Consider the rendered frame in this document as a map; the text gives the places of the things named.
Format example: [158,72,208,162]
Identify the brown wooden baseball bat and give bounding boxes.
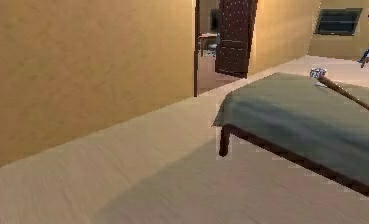
[316,75,369,116]

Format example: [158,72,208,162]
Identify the dark window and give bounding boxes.
[313,7,364,37]

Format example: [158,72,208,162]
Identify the small white blue object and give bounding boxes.
[309,67,328,80]

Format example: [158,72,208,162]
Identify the dark brown room door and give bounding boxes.
[214,0,259,80]

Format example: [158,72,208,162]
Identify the green bed with dark frame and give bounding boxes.
[211,71,369,201]

